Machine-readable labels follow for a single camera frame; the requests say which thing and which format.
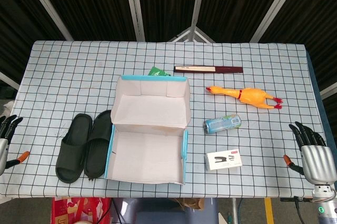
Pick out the light blue shoe box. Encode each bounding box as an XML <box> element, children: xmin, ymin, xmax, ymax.
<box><xmin>104</xmin><ymin>75</ymin><xmax>191</xmax><ymax>185</ymax></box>

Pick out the white triangular frame brace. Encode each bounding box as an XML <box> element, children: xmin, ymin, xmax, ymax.
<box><xmin>168</xmin><ymin>26</ymin><xmax>216</xmax><ymax>43</ymax></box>

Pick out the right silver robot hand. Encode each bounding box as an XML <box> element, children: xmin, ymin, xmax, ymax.
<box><xmin>283</xmin><ymin>121</ymin><xmax>337</xmax><ymax>185</ymax></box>

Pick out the white stapler box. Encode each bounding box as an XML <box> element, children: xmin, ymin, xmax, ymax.
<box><xmin>204</xmin><ymin>149</ymin><xmax>243</xmax><ymax>171</ymax></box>

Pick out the brown paper bag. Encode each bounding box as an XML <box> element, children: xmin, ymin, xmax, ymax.
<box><xmin>172</xmin><ymin>197</ymin><xmax>205</xmax><ymax>210</ymax></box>

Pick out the yellow rubber chicken toy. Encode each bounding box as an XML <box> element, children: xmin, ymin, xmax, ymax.
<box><xmin>205</xmin><ymin>86</ymin><xmax>284</xmax><ymax>110</ymax></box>

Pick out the grey metal table leg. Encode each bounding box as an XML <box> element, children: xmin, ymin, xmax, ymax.
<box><xmin>231</xmin><ymin>198</ymin><xmax>238</xmax><ymax>224</ymax></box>

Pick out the long dark red box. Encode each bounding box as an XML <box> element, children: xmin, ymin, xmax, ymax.
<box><xmin>173</xmin><ymin>65</ymin><xmax>244</xmax><ymax>74</ymax></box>

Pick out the blue drink can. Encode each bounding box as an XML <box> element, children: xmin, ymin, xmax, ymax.
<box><xmin>203</xmin><ymin>114</ymin><xmax>242</xmax><ymax>135</ymax></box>

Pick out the checked light blue tablecloth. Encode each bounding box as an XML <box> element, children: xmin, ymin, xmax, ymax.
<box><xmin>0</xmin><ymin>40</ymin><xmax>330</xmax><ymax>199</ymax></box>

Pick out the red patterned bag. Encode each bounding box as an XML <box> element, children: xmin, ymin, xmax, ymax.
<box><xmin>51</xmin><ymin>197</ymin><xmax>113</xmax><ymax>224</ymax></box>

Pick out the green snack packet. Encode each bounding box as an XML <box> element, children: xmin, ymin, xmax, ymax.
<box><xmin>147</xmin><ymin>66</ymin><xmax>172</xmax><ymax>77</ymax></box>

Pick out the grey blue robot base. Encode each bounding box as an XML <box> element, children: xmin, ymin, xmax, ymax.
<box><xmin>112</xmin><ymin>197</ymin><xmax>219</xmax><ymax>224</ymax></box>

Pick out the black rubber slipper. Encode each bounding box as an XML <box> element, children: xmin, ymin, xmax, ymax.
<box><xmin>55</xmin><ymin>113</ymin><xmax>93</xmax><ymax>184</ymax></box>
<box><xmin>84</xmin><ymin>109</ymin><xmax>113</xmax><ymax>181</ymax></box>

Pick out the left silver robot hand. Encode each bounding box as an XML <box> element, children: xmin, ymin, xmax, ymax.
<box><xmin>0</xmin><ymin>115</ymin><xmax>30</xmax><ymax>176</ymax></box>

